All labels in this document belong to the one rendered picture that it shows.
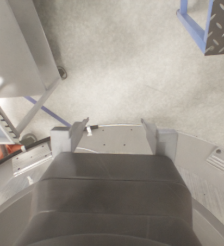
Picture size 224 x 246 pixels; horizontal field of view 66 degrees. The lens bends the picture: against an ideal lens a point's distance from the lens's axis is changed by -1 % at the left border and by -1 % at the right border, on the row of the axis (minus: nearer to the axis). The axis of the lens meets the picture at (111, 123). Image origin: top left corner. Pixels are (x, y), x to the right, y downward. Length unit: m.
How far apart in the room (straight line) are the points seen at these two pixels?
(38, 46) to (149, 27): 0.65
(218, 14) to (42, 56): 0.94
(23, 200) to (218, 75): 1.24
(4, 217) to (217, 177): 0.72
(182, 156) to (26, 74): 0.89
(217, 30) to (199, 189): 0.46
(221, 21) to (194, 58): 0.69
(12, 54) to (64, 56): 0.36
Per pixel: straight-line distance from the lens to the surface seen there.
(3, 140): 0.87
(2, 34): 1.07
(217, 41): 0.56
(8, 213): 0.74
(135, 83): 1.26
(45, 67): 1.21
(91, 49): 1.21
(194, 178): 0.68
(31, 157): 0.87
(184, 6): 1.00
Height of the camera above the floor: 1.11
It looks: 48 degrees down
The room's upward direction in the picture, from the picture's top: 167 degrees counter-clockwise
